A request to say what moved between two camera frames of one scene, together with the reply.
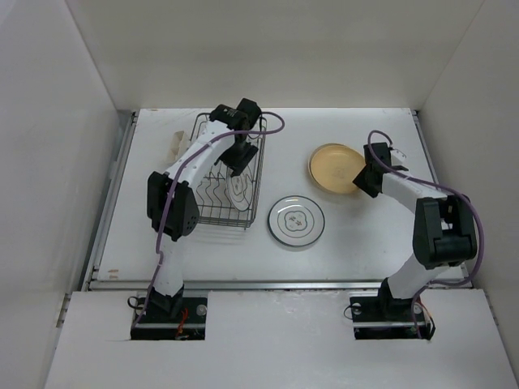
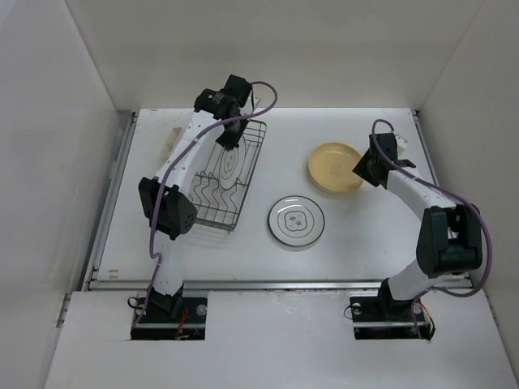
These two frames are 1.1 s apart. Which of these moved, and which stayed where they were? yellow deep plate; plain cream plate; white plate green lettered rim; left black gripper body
Moved: left black gripper body
Stayed: plain cream plate; white plate green lettered rim; yellow deep plate
